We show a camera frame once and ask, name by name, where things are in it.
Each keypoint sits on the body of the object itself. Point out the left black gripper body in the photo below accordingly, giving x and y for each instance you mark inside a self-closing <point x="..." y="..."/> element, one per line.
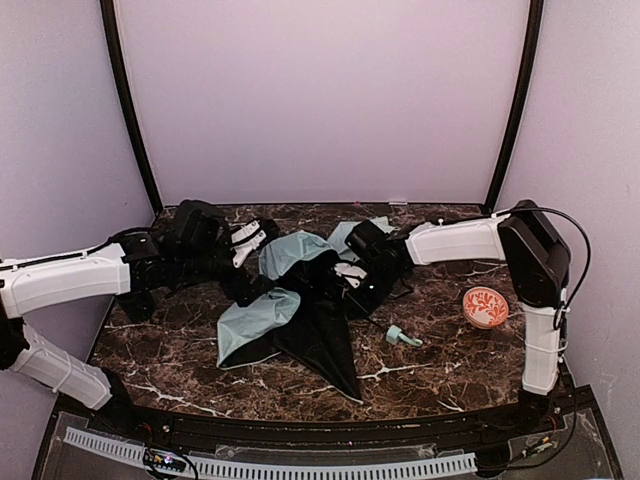
<point x="248" y="288"/>

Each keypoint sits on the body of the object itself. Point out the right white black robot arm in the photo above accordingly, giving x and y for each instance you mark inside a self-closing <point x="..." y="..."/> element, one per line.
<point x="536" y="255"/>

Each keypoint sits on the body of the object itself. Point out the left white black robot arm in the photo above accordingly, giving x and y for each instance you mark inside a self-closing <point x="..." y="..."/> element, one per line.
<point x="196" y="246"/>

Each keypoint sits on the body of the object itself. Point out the small green circuit board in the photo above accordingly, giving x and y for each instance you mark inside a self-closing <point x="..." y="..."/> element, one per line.
<point x="163" y="462"/>

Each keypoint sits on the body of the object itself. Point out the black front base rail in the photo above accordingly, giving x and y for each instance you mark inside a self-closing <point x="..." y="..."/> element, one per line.
<point x="483" y="429"/>

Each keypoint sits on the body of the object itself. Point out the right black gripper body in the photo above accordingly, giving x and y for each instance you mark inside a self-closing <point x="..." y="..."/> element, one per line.
<point x="345" y="292"/>

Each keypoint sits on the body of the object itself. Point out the black frame post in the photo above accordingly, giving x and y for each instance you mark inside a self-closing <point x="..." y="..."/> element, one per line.
<point x="128" y="110"/>
<point x="516" y="112"/>

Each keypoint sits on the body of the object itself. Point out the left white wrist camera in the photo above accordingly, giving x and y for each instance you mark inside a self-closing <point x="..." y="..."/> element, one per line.
<point x="251" y="237"/>

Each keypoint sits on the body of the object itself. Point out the right black frame post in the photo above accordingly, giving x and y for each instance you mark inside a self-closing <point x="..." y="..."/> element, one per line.
<point x="516" y="112"/>

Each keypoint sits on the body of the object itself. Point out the red white patterned bowl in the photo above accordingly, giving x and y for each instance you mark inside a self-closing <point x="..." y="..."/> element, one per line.
<point x="485" y="308"/>

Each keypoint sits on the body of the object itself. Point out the left black frame post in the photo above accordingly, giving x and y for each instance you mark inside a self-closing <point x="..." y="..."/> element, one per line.
<point x="128" y="110"/>

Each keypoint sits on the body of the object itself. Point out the white slotted cable duct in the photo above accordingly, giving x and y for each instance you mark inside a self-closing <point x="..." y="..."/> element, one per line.
<point x="250" y="463"/>

